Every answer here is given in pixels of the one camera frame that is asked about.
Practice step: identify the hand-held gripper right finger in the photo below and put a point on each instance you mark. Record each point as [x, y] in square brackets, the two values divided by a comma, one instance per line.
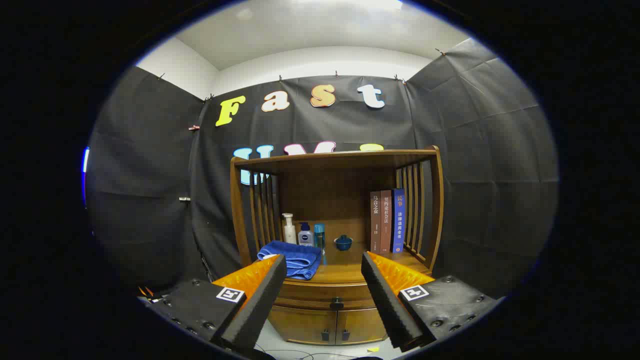
[387, 305]

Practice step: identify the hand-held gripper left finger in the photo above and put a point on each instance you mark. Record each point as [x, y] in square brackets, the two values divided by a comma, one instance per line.
[260, 305]

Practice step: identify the wooden drawer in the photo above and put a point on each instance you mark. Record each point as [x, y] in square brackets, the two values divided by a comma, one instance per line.
[310, 292]

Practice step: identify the wooden cabinet door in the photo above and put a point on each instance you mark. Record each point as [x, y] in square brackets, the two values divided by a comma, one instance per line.
[360, 325]
[300, 325]

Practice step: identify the wooden countertop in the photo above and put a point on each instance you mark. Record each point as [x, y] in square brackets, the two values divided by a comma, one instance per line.
[345, 272]

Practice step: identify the wooden cabinet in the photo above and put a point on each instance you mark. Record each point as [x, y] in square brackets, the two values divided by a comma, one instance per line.
[325, 200]

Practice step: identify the blue folded towel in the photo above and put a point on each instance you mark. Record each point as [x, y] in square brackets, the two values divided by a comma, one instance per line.
[295, 255]

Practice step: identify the blue lidded teacup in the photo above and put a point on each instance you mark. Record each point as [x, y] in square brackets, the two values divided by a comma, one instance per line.
[343, 243]

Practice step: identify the white pump bottle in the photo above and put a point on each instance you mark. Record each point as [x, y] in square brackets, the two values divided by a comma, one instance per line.
[289, 234]

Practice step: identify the reddish brown book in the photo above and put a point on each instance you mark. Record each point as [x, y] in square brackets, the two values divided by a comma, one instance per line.
[386, 225]

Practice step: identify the blue book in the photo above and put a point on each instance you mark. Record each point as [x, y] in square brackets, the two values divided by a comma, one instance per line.
[398, 225]

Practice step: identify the dark brown book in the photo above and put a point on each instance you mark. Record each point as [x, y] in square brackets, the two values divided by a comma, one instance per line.
[375, 225]

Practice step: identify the white bottle blue cap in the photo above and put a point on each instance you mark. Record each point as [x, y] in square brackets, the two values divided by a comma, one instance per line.
[305, 237]

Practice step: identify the slim teal bottle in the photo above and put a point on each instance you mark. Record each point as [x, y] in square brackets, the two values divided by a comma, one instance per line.
[320, 235]

